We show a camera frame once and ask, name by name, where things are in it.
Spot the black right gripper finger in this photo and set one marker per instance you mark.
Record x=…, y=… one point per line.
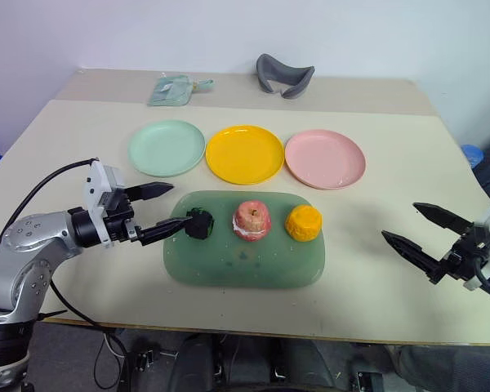
x=410, y=251
x=443, y=217

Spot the yellow plate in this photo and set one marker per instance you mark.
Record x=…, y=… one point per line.
x=245, y=154

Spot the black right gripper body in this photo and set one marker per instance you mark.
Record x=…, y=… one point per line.
x=467, y=253

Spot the grey curved cushion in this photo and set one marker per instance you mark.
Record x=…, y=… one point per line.
x=283, y=77

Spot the green translucent tray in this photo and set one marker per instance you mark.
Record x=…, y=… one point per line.
x=245, y=261

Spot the light green plate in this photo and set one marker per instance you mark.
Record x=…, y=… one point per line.
x=166, y=148

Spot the dark green avocado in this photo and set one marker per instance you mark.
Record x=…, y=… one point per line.
x=201, y=224

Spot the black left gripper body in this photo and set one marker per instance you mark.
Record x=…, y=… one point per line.
x=120, y=216

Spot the grey rounded shape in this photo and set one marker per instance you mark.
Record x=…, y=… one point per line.
x=441, y=369

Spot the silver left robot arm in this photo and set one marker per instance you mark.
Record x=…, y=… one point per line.
x=22, y=249

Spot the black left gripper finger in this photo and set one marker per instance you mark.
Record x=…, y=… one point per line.
x=165, y=228
x=153, y=190

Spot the small black bracket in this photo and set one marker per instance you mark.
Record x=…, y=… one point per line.
x=145, y=360
x=367, y=380

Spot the blue round cap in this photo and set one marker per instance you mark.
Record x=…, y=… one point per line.
x=472, y=154

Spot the red apple in foam net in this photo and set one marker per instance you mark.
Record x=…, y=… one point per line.
x=252, y=220

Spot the light green dustpan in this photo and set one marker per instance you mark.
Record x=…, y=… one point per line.
x=171, y=90

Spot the pink plate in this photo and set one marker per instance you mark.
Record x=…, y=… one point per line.
x=325, y=159

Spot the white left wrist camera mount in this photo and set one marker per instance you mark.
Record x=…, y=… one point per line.
x=94, y=192

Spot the orange fruit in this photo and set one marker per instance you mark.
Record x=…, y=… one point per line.
x=303, y=224

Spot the black rounded shape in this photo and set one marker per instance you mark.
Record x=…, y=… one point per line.
x=198, y=363

